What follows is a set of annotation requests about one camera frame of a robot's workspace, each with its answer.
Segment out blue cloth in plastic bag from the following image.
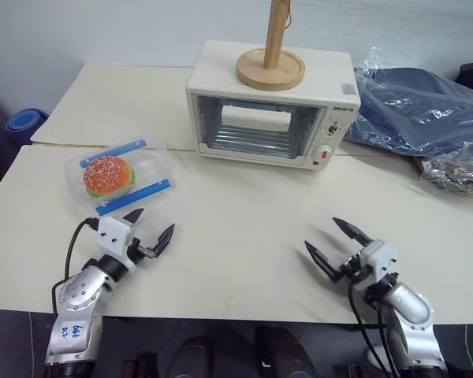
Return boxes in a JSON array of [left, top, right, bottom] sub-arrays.
[[344, 44, 473, 159]]

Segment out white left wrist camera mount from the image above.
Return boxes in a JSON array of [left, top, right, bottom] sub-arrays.
[[96, 216, 137, 272]]

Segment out wooden pole stand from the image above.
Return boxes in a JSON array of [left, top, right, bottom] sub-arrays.
[[236, 0, 307, 91]]

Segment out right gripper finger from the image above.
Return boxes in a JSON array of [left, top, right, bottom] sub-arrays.
[[304, 240, 342, 283], [331, 217, 374, 249]]

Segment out white knob with red mark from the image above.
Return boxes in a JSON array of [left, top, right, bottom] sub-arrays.
[[311, 143, 334, 169]]

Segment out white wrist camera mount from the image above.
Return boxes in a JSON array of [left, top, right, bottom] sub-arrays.
[[359, 237, 400, 285], [96, 216, 137, 272]]

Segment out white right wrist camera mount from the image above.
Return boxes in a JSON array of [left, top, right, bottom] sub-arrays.
[[359, 237, 400, 285]]

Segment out white toaster oven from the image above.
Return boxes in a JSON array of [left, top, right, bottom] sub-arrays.
[[185, 39, 362, 172]]

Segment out brown item in plastic bag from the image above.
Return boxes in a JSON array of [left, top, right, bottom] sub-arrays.
[[419, 131, 473, 202]]

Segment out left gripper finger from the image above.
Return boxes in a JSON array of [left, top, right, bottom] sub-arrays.
[[122, 208, 145, 227], [139, 223, 177, 259]]

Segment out metal oven rack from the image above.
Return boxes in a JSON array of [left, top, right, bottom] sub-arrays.
[[203, 120, 301, 154]]

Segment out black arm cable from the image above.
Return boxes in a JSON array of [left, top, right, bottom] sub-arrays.
[[51, 217, 100, 316], [348, 280, 395, 378]]

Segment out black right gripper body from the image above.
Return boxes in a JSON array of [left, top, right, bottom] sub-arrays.
[[338, 248, 374, 284]]

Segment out red string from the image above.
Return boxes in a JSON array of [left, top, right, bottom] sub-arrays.
[[281, 0, 294, 31]]

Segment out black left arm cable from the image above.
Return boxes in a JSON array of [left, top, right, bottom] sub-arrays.
[[51, 217, 100, 316]]

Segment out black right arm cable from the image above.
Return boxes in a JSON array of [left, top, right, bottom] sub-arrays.
[[348, 280, 395, 378]]

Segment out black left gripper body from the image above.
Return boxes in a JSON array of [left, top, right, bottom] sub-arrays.
[[126, 236, 143, 264]]

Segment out toy hamburger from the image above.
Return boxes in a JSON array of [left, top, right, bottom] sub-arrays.
[[82, 155, 137, 202]]

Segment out clear box with blue clips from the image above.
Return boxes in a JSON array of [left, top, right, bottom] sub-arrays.
[[63, 137, 177, 217]]

